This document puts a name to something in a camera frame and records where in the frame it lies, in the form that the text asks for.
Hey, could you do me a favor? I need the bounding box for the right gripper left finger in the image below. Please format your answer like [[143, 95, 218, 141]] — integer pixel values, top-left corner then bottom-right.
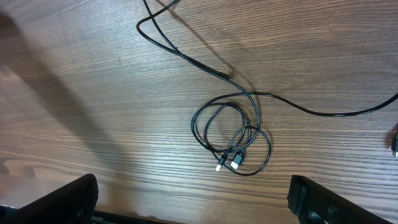
[[1, 174, 99, 224]]

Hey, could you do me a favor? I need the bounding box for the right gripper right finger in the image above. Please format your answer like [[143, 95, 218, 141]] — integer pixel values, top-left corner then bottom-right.
[[287, 175, 388, 224]]

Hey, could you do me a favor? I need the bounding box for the thin black cable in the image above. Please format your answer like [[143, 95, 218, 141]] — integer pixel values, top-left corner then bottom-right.
[[136, 0, 272, 177], [223, 91, 398, 158]]

